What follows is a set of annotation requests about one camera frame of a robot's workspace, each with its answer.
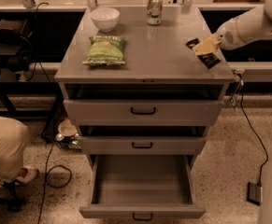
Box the black equipment on left shelf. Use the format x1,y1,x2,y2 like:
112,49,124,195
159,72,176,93
0,18,34,81

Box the grey middle drawer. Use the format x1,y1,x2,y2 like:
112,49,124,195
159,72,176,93
79,136,206,155

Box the white red sneaker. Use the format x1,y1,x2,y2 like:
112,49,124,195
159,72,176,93
0,166,38,188

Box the black chair base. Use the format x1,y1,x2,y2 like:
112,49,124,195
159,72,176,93
0,181,25,212

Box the green chip bag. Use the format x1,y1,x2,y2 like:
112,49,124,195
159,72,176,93
82,35,125,66

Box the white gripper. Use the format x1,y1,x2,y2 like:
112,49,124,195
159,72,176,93
193,20,238,56

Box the beige trouser leg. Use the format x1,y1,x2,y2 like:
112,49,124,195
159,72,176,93
0,117,30,179

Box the black power adapter box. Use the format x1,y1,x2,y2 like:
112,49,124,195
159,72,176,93
247,182,263,205

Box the grey metal drawer cabinet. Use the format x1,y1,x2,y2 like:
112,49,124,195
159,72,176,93
54,6,236,159

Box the white ceramic bowl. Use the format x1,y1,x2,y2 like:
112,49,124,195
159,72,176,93
90,7,120,32

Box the green white soda can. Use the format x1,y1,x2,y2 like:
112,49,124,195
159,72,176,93
147,0,163,25

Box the black right floor cable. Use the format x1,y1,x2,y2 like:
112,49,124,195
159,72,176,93
239,77,270,185

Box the black floor cable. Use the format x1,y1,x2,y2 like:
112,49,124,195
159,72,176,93
36,142,73,224
239,77,270,185

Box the grey top drawer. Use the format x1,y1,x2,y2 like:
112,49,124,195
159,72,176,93
64,99,222,126

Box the small bowl on floor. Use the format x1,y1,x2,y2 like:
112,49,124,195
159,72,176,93
58,119,78,137

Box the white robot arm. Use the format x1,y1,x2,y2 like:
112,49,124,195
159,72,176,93
191,0,272,224

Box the grey open bottom drawer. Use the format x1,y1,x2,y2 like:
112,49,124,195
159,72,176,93
79,155,205,221

